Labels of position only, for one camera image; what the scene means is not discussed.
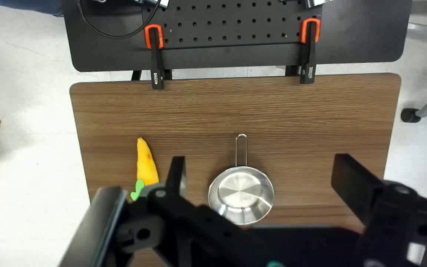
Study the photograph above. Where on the black orange bar clamp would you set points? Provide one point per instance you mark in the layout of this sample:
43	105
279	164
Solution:
309	50
155	54

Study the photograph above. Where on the yellow squishy carrot toy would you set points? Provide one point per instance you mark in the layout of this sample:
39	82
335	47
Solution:
147	165

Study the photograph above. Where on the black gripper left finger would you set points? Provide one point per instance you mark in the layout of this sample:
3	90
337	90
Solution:
177	174

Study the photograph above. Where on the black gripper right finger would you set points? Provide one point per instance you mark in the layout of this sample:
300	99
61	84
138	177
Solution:
355	185

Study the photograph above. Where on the black perforated mounting board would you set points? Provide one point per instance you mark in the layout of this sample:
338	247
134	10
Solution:
223	47

